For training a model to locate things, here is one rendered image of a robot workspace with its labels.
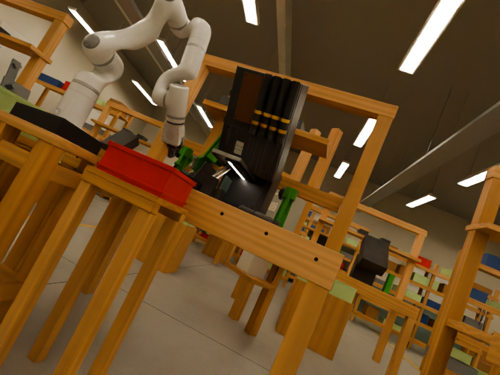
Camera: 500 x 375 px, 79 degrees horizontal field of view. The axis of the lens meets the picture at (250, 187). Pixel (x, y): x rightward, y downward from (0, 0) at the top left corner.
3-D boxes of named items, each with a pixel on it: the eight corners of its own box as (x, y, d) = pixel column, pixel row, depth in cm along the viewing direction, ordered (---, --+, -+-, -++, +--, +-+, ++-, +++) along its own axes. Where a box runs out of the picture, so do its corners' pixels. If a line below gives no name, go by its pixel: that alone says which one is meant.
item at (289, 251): (330, 291, 118) (344, 255, 120) (59, 161, 163) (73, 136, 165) (329, 289, 131) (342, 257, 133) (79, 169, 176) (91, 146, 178)
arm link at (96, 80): (65, 77, 132) (91, 33, 137) (88, 99, 150) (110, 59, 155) (89, 86, 131) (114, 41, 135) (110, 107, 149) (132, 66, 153)
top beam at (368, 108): (393, 118, 191) (399, 106, 192) (195, 61, 236) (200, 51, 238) (390, 125, 200) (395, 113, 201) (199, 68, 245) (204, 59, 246)
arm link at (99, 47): (103, 79, 144) (84, 57, 128) (91, 60, 146) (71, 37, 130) (193, 25, 149) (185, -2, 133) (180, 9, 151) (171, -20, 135)
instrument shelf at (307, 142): (327, 144, 184) (329, 138, 184) (202, 103, 211) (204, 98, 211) (326, 159, 207) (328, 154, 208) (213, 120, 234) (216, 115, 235)
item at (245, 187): (254, 221, 172) (278, 167, 177) (209, 201, 181) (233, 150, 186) (260, 225, 189) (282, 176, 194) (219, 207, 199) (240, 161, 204)
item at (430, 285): (474, 380, 715) (502, 290, 748) (341, 316, 777) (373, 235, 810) (460, 372, 768) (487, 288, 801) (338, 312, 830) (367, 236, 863)
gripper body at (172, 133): (161, 117, 136) (158, 140, 141) (179, 123, 133) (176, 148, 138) (171, 115, 143) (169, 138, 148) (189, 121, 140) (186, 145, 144)
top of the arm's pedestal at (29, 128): (51, 144, 113) (57, 135, 113) (-8, 116, 121) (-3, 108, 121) (105, 170, 144) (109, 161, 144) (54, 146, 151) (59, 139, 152)
